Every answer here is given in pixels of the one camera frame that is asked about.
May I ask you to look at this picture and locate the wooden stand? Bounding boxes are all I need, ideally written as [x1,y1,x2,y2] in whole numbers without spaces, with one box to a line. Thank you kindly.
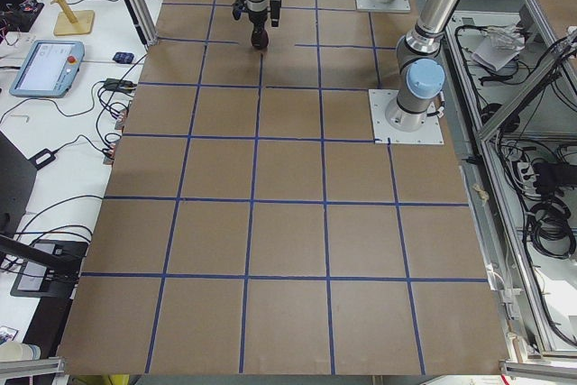
[51,0,95,37]

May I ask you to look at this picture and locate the small blue device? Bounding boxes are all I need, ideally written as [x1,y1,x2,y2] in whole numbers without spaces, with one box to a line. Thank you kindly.
[112,51,134,64]

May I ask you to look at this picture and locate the blue teach pendant near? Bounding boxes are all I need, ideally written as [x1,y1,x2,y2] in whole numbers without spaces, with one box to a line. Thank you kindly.
[9,40,85,98]

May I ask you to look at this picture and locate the crumpled white paper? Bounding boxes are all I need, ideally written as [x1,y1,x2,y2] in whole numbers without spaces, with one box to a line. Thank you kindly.
[472,24,526,72]

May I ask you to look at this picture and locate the dark red apple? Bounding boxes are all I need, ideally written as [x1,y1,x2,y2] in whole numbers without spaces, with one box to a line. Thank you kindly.
[251,28,269,50]

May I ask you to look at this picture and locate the coiled black cables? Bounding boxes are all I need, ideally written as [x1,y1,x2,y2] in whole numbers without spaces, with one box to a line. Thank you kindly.
[525,197,577,260]

